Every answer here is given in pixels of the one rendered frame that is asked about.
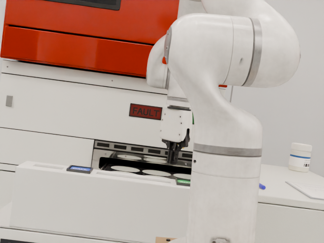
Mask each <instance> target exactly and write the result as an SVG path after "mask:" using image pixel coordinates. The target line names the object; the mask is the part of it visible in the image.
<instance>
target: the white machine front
mask: <svg viewBox="0 0 324 243"><path fill-rule="evenodd" d="M167 94H168V91H167V90H166V89H160V88H154V87H150V86H149V85H148V84H147V81H146V79H144V78H137V77H130V76H123V75H115V74H108V73H101V72H93V71H86V70H79V69H71V68H64V67H54V66H47V65H40V64H32V63H25V62H17V61H10V60H3V62H2V70H1V79H0V170H5V171H13V172H15V169H16V166H18V165H20V164H22V163H24V162H26V161H31V162H42V163H50V164H57V165H65V166H70V165H76V166H84V167H92V159H93V151H94V149H104V150H112V151H119V152H127V153H135V154H142V155H150V156H158V157H165V158H167V157H166V156H159V155H151V154H144V153H136V152H128V151H121V150H113V149H105V148H95V141H102V142H110V143H118V144H125V145H133V146H141V147H148V148H156V149H166V150H167V145H166V144H165V143H163V142H162V139H161V138H160V137H159V133H160V126H161V122H162V117H163V113H164V110H165V108H167V107H169V105H167V104H166V101H167ZM131 105H139V106H147V107H154V108H161V116H160V119H155V118H147V117H139V116H132V115H130V112H131Z"/></svg>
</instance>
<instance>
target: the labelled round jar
mask: <svg viewBox="0 0 324 243"><path fill-rule="evenodd" d="M291 148H292V150H291V152H290V158H289V166H288V169H289V170H292V171H297V172H305V173H307V172H308V171H309V166H310V160H311V150H312V146H311V145H307V144H301V143H292V146H291Z"/></svg>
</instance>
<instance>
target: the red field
mask: <svg viewBox="0 0 324 243"><path fill-rule="evenodd" d="M130 115H132V116H139V117H147V118H155V119H160V116H161V108H154V107H147V106H139V105H131V112H130Z"/></svg>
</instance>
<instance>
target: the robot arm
mask: <svg viewBox="0 0 324 243"><path fill-rule="evenodd" d="M163 57H165V60H166V63H167V64H163V63H162V59H163ZM300 58H301V54H300V45H299V41H298V38H297V35H296V34H295V32H294V30H293V28H292V27H291V26H290V24H289V23H288V22H287V21H286V20H285V18H284V17H283V16H281V15H280V14H279V13H278V12H277V11H276V10H275V9H274V8H272V7H271V6H270V5H269V4H268V3H266V2H265V1H264V0H179V8H178V15H177V20H175V21H174V22H173V24H172V25H171V26H170V28H169V30H168V31H167V33H166V35H164V36H163V37H161V38H160V39H159V40H158V41H157V42H156V43H155V45H154V46H153V48H152V49H151V51H150V54H149V57H148V64H147V72H146V81H147V84H148V85H149V86H150V87H154V88H160V89H166V90H167V91H168V94H167V101H166V104H167V105H169V107H167V108H165V110H164V113H163V117H162V122H161V126H160V133H159V137H160V138H161V139H162V142H163V143H165V144H166V145H167V150H168V156H167V163H169V164H177V161H178V154H179V152H180V151H181V149H182V148H185V147H188V142H189V141H190V139H191V133H192V114H193V117H194V143H193V155H192V168H191V180H190V193H189V211H188V223H187V235H186V237H183V238H178V239H174V240H172V241H170V242H169V243H255V233H256V221H257V204H258V192H259V179H260V169H261V156H262V145H263V127H262V123H261V121H260V120H259V119H258V118H257V117H256V116H254V115H253V114H251V113H250V112H248V111H246V110H244V109H242V108H240V107H238V106H236V105H234V104H232V103H231V102H229V101H228V100H227V99H226V98H225V97H224V96H223V95H222V94H221V92H220V90H219V87H218V86H219V85H220V84H221V85H232V86H243V87H256V88H271V87H276V86H280V85H282V84H284V83H286V82H288V81H289V80H290V79H291V78H292V77H293V75H294V74H295V72H296V71H297V68H298V65H299V62H300ZM189 108H191V109H192V111H191V109H189Z"/></svg>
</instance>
